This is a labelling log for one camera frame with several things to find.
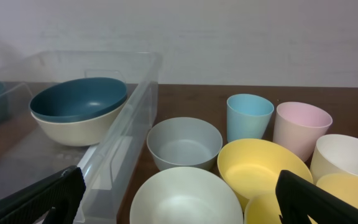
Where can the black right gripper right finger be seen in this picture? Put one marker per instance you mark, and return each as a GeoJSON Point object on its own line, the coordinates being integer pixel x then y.
{"type": "Point", "coordinates": [300, 201]}

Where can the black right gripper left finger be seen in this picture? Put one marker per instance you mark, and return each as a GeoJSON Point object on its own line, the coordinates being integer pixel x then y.
{"type": "Point", "coordinates": [57, 196]}

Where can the yellow cup front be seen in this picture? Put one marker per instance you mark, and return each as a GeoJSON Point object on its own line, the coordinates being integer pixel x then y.
{"type": "Point", "coordinates": [263, 209]}

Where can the yellow cup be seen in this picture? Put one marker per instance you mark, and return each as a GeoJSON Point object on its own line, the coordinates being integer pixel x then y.
{"type": "Point", "coordinates": [263, 209]}
{"type": "Point", "coordinates": [341, 185]}

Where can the cream beige bowl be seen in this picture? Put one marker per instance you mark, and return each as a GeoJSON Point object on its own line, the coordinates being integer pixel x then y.
{"type": "Point", "coordinates": [80, 133]}

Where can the clear plastic storage container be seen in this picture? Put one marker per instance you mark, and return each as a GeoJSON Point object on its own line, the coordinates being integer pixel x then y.
{"type": "Point", "coordinates": [27, 155]}

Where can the yellow small bowl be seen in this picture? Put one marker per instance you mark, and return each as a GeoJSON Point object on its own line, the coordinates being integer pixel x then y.
{"type": "Point", "coordinates": [251, 167]}

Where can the cream white cup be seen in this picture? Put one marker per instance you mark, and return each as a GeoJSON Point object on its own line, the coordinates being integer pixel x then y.
{"type": "Point", "coordinates": [334, 153]}

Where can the yellow cup right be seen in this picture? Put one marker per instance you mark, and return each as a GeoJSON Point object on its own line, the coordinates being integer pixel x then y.
{"type": "Point", "coordinates": [341, 185]}

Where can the pink cup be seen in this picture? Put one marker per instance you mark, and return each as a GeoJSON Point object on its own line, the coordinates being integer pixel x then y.
{"type": "Point", "coordinates": [298, 126]}

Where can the light blue cup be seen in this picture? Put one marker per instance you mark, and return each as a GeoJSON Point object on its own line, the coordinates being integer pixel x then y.
{"type": "Point", "coordinates": [247, 116]}

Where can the white small bowl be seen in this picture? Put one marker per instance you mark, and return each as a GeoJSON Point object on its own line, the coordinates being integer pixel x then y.
{"type": "Point", "coordinates": [185, 195]}

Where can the grey small bowl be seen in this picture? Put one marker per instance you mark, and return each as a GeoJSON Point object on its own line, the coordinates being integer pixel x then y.
{"type": "Point", "coordinates": [184, 141]}

